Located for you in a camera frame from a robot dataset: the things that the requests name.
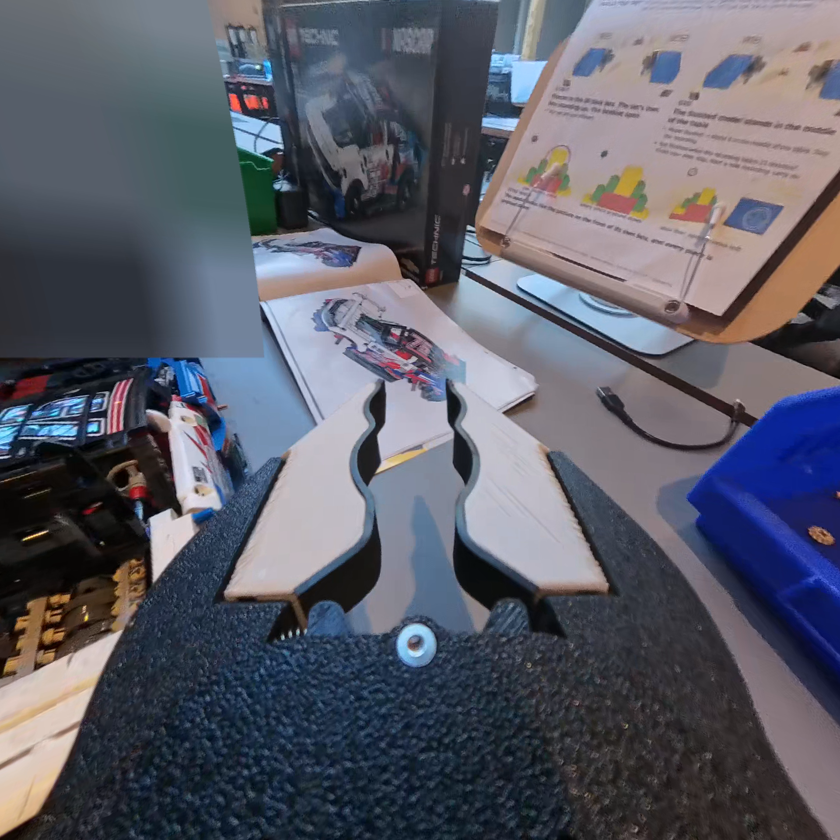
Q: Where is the open instruction booklet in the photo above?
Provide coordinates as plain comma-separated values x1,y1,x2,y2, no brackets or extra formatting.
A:
252,226,539,465

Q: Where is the blue plastic bin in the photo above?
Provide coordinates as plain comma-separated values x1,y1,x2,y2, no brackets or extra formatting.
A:
687,386,840,681

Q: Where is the yellow paper leaflet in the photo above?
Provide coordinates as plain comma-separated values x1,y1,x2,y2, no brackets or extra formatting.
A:
373,446,435,475

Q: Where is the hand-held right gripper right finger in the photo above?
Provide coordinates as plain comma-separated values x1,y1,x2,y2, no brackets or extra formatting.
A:
446,379,610,599

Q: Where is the black toy box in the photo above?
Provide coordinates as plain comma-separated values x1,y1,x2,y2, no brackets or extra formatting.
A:
262,0,501,290

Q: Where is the green container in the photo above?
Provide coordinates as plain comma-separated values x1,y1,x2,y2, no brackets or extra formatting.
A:
236,146,281,237

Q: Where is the black cable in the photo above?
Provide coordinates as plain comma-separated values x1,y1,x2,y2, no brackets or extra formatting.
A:
595,385,749,452

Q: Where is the printed instruction sheet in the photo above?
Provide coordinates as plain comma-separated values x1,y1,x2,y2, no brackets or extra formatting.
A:
489,0,840,317

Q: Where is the tan wooden board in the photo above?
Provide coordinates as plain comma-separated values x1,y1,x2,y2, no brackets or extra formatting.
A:
474,0,840,347

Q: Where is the toy brick race car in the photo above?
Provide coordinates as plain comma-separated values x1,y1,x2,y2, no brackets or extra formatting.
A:
0,357,252,818

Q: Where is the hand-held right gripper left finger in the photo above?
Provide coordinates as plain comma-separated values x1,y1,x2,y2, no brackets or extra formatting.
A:
224,379,387,614

